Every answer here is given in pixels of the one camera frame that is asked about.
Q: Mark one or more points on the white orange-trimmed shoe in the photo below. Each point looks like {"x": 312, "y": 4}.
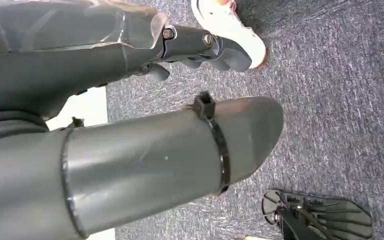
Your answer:
{"x": 231, "y": 30}

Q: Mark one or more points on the yellow floor tape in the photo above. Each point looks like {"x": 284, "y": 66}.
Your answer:
{"x": 248, "y": 238}

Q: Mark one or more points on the ribbed grey robot left arm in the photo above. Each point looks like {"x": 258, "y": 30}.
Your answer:
{"x": 10, "y": 127}

